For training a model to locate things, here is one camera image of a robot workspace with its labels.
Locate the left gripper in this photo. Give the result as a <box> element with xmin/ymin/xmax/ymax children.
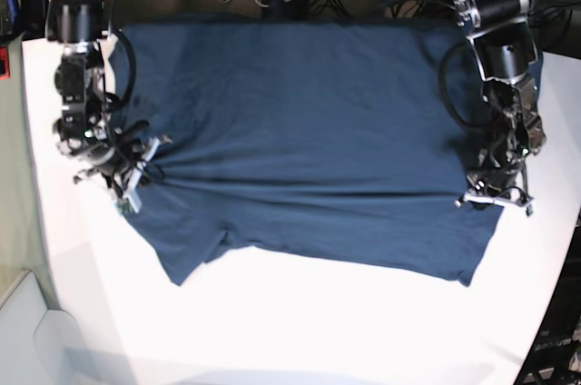
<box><xmin>466</xmin><ymin>149</ymin><xmax>530</xmax><ymax>195</ymax></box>

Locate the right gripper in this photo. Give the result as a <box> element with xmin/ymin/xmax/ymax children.
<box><xmin>56</xmin><ymin>121</ymin><xmax>172</xmax><ymax>190</ymax></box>

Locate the dark blue t-shirt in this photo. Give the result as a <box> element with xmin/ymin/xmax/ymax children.
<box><xmin>113</xmin><ymin>19</ymin><xmax>501</xmax><ymax>285</ymax></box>

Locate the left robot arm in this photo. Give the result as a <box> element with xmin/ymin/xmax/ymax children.
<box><xmin>438</xmin><ymin>0</ymin><xmax>546</xmax><ymax>211</ymax></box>

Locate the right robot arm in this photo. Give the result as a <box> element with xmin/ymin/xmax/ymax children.
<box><xmin>45</xmin><ymin>0</ymin><xmax>160</xmax><ymax>197</ymax></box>

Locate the red clamp at table edge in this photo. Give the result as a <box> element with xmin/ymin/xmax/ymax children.
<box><xmin>0</xmin><ymin>46</ymin><xmax>10</xmax><ymax>80</ymax></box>

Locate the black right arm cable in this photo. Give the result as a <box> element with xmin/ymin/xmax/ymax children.
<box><xmin>106</xmin><ymin>29</ymin><xmax>140</xmax><ymax>109</ymax></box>

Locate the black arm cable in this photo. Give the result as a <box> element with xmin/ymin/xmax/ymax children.
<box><xmin>438</xmin><ymin>42</ymin><xmax>494</xmax><ymax>132</ymax></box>
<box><xmin>106</xmin><ymin>29</ymin><xmax>140</xmax><ymax>109</ymax></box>

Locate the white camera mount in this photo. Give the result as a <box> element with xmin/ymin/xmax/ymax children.
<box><xmin>74</xmin><ymin>133</ymin><xmax>173</xmax><ymax>214</ymax></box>
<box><xmin>454</xmin><ymin>185</ymin><xmax>534</xmax><ymax>217</ymax></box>

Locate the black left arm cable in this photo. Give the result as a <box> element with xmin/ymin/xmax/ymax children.
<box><xmin>438</xmin><ymin>42</ymin><xmax>494</xmax><ymax>132</ymax></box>

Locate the blue handled tool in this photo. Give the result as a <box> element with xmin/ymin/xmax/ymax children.
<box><xmin>6</xmin><ymin>0</ymin><xmax>20</xmax><ymax>25</ymax></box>

